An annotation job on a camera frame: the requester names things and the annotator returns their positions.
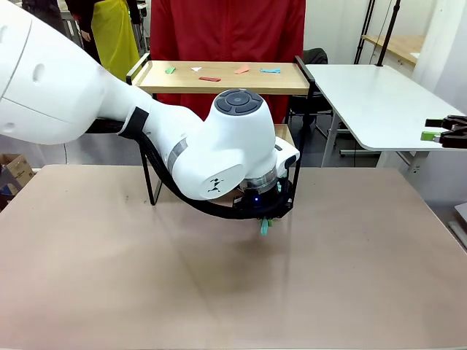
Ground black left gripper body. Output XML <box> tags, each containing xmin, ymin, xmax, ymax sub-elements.
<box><xmin>233</xmin><ymin>178</ymin><xmax>295</xmax><ymax>220</ymax></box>

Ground white side table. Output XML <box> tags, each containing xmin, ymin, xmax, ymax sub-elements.
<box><xmin>304</xmin><ymin>63</ymin><xmax>467</xmax><ymax>169</ymax></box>

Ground wooden background table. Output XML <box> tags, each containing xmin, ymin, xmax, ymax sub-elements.
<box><xmin>360</xmin><ymin>34</ymin><xmax>426</xmax><ymax>66</ymax></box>

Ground thick black stand pole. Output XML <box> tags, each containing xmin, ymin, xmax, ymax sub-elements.
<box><xmin>376</xmin><ymin>0</ymin><xmax>402</xmax><ymax>67</ymax></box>

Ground thin black tripod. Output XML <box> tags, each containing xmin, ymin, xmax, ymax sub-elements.
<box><xmin>353</xmin><ymin>0</ymin><xmax>377</xmax><ymax>66</ymax></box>

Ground black office chair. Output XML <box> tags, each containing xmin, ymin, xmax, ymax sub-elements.
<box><xmin>290</xmin><ymin>47</ymin><xmax>335</xmax><ymax>139</ymax></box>

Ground person in red jacket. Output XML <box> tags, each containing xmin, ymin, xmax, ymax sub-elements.
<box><xmin>149</xmin><ymin>0</ymin><xmax>306</xmax><ymax>125</ymax></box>

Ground person in yellow apron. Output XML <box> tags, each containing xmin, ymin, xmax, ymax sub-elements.
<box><xmin>65</xmin><ymin>0</ymin><xmax>142</xmax><ymax>82</ymax></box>

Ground brown cardboard box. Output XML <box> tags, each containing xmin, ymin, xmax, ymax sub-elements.
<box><xmin>0</xmin><ymin>152</ymin><xmax>36</xmax><ymax>200</ymax></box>

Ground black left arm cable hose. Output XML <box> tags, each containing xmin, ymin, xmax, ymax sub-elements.
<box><xmin>85</xmin><ymin>118</ymin><xmax>295</xmax><ymax>221</ymax></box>

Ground grey metal bracket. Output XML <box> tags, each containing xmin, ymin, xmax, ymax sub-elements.
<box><xmin>447</xmin><ymin>202</ymin><xmax>467</xmax><ymax>253</ymax></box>

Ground two-tier wooden shelf black frame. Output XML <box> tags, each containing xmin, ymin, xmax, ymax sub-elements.
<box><xmin>126</xmin><ymin>54</ymin><xmax>317</xmax><ymax>207</ymax></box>

